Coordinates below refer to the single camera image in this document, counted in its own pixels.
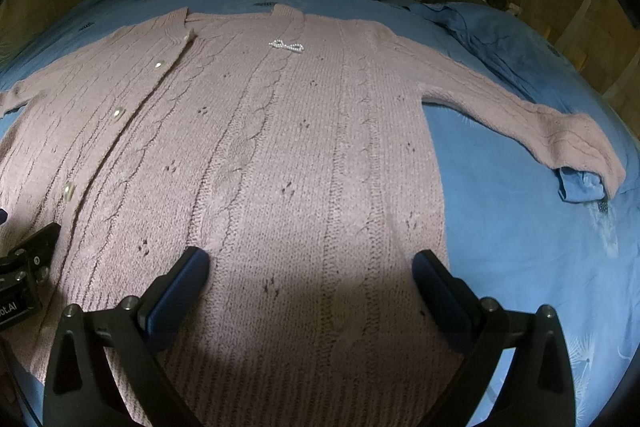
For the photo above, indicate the pink knitted cardigan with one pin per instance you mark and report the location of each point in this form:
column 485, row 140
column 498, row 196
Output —
column 294, row 149

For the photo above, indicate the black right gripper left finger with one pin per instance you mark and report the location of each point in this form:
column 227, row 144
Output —
column 80, row 386

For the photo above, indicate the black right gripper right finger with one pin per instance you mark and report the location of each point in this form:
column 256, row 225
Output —
column 539, row 387

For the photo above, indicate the blue crumpled quilt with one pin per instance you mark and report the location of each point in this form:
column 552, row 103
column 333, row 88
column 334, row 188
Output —
column 523, row 61

